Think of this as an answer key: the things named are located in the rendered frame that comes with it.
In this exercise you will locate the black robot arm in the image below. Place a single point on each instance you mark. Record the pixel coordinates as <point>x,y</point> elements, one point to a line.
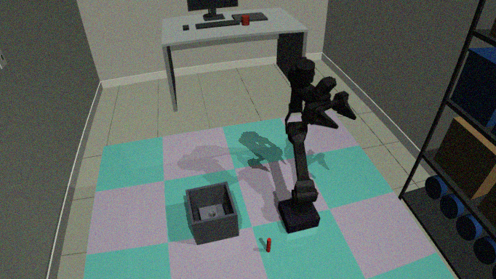
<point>300,77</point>

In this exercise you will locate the red peg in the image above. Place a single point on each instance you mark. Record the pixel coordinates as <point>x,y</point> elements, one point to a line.
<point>268,249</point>

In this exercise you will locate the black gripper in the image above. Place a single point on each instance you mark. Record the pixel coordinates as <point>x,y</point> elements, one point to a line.
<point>314,111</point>

